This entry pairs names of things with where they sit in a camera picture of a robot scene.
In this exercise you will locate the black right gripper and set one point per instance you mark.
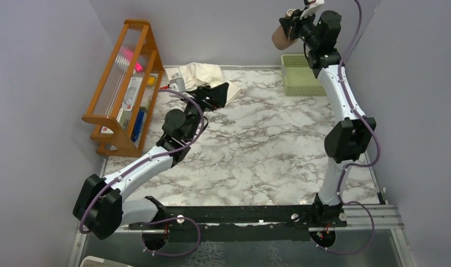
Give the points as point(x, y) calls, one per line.
point(289, 24)

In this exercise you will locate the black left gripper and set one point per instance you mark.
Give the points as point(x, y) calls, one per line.
point(216, 95)

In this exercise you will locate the yellow brown bear towel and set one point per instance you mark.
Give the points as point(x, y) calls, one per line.
point(280, 41)

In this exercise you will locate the cream white towel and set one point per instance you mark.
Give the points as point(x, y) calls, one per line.
point(202, 74)

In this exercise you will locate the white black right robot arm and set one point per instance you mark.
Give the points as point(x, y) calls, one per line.
point(352, 132)

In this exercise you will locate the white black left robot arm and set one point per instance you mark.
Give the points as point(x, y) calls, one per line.
point(102, 204)

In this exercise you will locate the green perforated plastic basket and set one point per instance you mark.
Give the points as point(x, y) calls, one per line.
point(298, 79)

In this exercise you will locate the blue item in rack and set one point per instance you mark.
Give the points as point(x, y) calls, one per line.
point(138, 125)

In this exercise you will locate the wooden rack with rods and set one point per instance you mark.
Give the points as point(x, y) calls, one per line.
point(130, 81)

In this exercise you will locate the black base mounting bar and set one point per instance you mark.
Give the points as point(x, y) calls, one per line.
point(243, 223)

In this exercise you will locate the white tray corner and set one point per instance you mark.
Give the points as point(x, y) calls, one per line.
point(91, 261)

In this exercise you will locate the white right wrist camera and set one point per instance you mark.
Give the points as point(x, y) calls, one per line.
point(310, 8)

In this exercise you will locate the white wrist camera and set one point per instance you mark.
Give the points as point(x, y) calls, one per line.
point(310, 8)
point(177, 85)

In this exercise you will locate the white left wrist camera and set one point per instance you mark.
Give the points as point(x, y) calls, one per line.
point(177, 85)

